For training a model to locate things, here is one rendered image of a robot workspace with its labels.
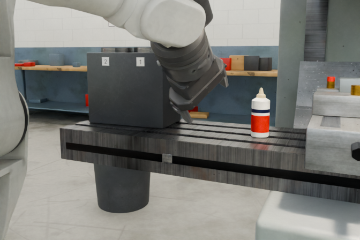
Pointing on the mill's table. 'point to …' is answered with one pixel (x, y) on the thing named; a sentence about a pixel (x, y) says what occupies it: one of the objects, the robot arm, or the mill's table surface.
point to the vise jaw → (336, 104)
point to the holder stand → (128, 89)
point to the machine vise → (331, 142)
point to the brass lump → (355, 90)
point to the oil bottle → (260, 115)
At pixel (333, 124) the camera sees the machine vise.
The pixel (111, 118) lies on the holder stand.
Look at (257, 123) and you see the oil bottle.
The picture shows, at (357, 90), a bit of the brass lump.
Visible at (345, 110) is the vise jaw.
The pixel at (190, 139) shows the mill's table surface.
